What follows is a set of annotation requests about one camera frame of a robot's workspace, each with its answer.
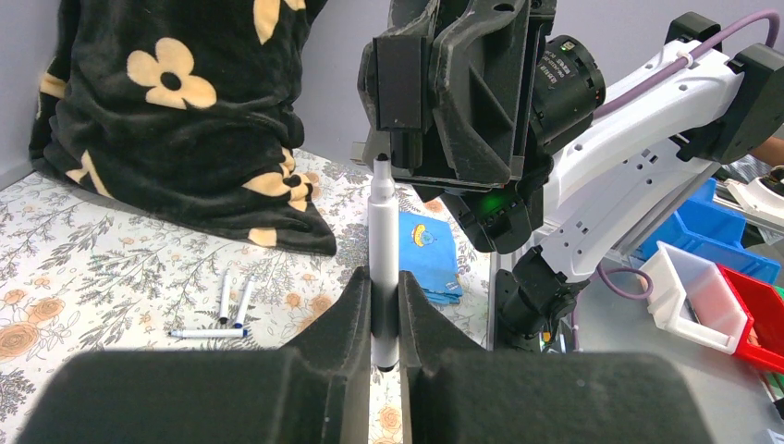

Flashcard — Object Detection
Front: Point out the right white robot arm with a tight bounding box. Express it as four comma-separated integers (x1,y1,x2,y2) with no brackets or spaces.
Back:
358,1,783,350

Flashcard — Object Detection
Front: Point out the white plastic bin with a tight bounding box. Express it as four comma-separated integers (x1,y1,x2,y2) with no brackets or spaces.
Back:
641,241,749,355

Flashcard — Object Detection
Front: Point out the black floral blanket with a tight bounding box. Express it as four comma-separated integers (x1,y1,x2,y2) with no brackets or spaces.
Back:
29,1,337,256

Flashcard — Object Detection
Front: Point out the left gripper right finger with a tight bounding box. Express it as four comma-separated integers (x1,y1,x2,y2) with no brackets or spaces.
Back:
398,272,712,443

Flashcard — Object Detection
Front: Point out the white pen four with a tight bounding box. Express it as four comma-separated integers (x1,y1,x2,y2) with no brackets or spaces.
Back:
218,270,232,325

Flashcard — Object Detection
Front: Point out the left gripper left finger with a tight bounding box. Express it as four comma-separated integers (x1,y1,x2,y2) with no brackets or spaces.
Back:
18,266,371,443

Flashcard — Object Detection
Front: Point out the blue plastic bin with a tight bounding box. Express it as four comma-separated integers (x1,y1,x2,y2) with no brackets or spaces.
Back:
632,179,780,284

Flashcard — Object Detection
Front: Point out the red plastic bin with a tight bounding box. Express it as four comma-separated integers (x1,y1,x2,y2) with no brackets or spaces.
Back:
717,265,783,374

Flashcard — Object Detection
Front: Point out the blue folded cloth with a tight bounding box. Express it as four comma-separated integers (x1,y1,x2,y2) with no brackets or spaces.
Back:
398,213,463,305

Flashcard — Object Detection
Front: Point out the white pen three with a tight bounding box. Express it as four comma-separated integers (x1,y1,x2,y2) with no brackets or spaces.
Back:
367,154,399,372

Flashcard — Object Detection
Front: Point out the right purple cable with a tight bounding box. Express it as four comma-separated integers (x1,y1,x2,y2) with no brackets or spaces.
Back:
570,8,782,320

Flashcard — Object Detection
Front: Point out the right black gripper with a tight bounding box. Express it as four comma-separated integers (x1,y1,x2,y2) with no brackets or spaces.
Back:
357,1,557,191

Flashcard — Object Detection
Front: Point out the floral patterned table mat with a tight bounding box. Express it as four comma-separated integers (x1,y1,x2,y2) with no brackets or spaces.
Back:
0,148,495,444

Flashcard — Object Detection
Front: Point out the black pen cap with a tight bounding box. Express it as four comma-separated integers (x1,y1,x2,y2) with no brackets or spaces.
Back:
390,129,424,171

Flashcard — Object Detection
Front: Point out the white pen two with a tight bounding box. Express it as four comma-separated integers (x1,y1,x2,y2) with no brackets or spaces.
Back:
233,276,256,328

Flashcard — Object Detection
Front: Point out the white pen one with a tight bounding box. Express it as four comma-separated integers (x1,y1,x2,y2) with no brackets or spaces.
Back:
168,328,250,339

